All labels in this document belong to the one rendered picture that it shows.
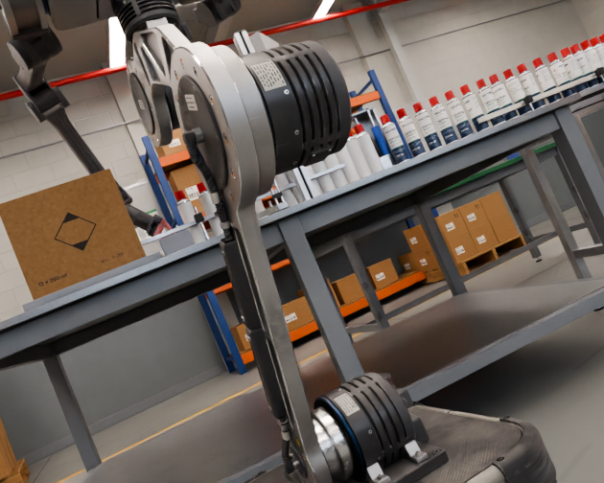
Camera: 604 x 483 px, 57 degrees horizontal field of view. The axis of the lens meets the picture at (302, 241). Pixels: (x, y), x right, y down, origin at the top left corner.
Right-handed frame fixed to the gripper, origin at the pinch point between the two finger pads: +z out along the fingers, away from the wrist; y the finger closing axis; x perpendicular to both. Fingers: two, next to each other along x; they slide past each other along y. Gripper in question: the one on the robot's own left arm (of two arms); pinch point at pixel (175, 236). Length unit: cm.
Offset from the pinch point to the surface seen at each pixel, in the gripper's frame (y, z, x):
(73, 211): -42.5, -22.4, 11.9
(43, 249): -43, -24, 24
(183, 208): -2.4, -1.9, -9.7
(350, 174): -3, 46, -49
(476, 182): 126, 141, -136
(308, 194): -16.8, 34.0, -30.6
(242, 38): -17, -10, -70
